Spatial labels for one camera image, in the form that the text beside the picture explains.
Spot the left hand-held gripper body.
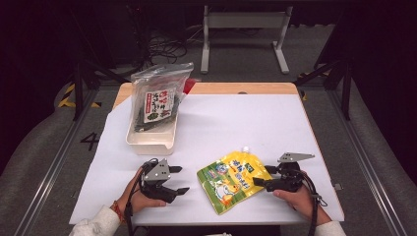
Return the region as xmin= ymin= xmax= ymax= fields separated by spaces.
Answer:
xmin=140 ymin=157 xmax=179 ymax=205

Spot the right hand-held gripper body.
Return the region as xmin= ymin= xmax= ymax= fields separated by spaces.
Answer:
xmin=265 ymin=151 xmax=316 ymax=193

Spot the yellow green spouted pouch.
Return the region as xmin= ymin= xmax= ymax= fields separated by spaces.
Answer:
xmin=196 ymin=146 xmax=273 ymax=216

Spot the white plastic bin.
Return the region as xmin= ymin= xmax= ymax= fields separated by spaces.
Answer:
xmin=125 ymin=112 xmax=180 ymax=156

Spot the clear bag of dried seaweed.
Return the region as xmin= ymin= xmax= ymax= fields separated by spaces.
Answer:
xmin=130 ymin=62 xmax=195 ymax=134

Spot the person's left hand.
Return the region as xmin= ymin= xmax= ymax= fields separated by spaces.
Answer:
xmin=117 ymin=166 xmax=168 ymax=218

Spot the person's right hand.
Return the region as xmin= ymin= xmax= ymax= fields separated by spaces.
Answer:
xmin=272 ymin=184 xmax=332 ymax=226

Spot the white paper sheet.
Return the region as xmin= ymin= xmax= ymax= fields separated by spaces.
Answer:
xmin=69 ymin=93 xmax=345 ymax=227

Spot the red object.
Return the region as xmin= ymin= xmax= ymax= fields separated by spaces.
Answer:
xmin=182 ymin=78 xmax=198 ymax=95

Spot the yellow black hazard tape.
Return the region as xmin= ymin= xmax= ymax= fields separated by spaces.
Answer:
xmin=57 ymin=83 xmax=102 ymax=109

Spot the white metal stand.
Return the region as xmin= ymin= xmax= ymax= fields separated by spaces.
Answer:
xmin=200 ymin=5 xmax=294 ymax=75

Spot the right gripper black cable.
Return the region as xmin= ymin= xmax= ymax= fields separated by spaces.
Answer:
xmin=293 ymin=169 xmax=328 ymax=236

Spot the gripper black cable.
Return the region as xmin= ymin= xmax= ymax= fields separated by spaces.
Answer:
xmin=123 ymin=157 xmax=159 ymax=236
xmin=293 ymin=169 xmax=328 ymax=236

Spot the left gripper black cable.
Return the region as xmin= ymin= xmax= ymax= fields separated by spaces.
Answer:
xmin=123 ymin=157 xmax=159 ymax=236

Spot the red bracelet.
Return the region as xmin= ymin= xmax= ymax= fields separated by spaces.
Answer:
xmin=110 ymin=200 xmax=127 ymax=225

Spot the aluminium floor rail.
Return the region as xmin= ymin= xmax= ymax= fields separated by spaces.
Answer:
xmin=14 ymin=88 xmax=100 ymax=236
xmin=327 ymin=88 xmax=409 ymax=236

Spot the black metal frame stand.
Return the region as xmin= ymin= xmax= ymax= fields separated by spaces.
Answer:
xmin=72 ymin=58 xmax=132 ymax=121
xmin=292 ymin=58 xmax=354 ymax=121

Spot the bundle of black floor cables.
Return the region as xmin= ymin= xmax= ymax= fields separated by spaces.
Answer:
xmin=143 ymin=30 xmax=190 ymax=68

